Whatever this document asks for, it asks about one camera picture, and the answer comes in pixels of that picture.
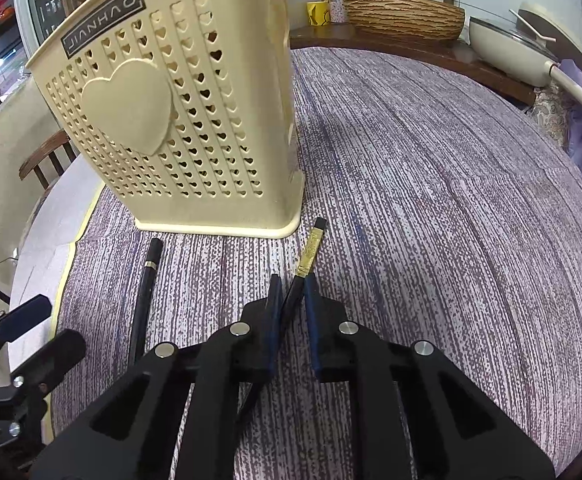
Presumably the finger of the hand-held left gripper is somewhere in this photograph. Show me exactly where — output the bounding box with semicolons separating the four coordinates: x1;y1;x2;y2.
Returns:
0;294;52;361
11;329;88;411

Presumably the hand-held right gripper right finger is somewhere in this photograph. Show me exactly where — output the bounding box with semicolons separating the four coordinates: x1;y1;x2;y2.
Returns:
303;276;557;480

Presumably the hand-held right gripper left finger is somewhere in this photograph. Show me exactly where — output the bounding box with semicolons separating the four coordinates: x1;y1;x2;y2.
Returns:
30;274;284;480

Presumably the black chopstick wide gold band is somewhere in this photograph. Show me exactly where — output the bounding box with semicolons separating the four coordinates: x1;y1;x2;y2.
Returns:
236;217;328;423

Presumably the black chopstick thin gold band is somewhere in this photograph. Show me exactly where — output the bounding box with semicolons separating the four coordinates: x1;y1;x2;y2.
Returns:
128;237;164;366

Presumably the beige perforated utensil holder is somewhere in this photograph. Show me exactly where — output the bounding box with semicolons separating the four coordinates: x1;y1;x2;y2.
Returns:
25;0;306;240

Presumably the white tablecloth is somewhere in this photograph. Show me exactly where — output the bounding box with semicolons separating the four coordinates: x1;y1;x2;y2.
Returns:
10;152;106;331

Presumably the wooden chair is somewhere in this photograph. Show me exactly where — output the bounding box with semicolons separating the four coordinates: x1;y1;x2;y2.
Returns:
18;129;79;191

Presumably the purple patterned tablecloth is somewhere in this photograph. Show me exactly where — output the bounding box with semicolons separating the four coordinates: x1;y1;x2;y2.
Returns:
51;46;582;480

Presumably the wooden counter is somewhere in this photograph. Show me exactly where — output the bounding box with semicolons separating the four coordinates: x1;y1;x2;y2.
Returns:
288;24;537;107

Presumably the yellow cup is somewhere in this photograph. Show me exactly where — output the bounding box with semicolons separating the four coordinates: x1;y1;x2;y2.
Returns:
306;1;331;27

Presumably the woven brown basin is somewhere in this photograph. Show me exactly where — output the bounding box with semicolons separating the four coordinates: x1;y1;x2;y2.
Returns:
342;0;466;42

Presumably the white pan with handle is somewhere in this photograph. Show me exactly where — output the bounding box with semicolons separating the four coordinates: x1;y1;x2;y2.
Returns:
468;0;582;123

